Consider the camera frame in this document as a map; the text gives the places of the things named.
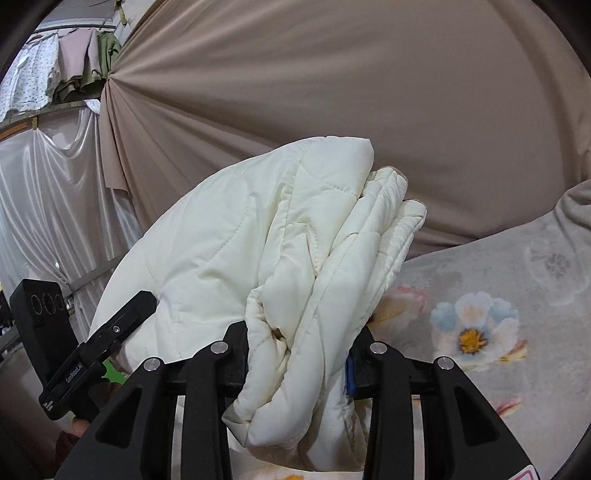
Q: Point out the green hanging garment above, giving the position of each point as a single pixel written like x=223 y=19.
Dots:
x=107 y=53

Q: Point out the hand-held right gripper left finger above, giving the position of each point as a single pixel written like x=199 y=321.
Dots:
x=235 y=357

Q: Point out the person's left hand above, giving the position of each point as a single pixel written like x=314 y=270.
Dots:
x=79 y=423

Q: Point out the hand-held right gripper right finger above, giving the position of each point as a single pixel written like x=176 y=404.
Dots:
x=351 y=376

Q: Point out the silver satin curtain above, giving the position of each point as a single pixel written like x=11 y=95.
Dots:
x=46 y=194

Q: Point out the white quilted jacket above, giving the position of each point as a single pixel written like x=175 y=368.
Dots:
x=277 y=230

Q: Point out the white floral hanging garment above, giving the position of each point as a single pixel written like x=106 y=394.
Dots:
x=27 y=78

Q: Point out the beige backdrop cloth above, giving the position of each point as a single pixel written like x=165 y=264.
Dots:
x=369 y=92

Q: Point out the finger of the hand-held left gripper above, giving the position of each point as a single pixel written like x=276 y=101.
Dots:
x=124 y=321

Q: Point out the pink hanging garment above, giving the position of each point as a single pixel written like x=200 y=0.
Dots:
x=76 y=57

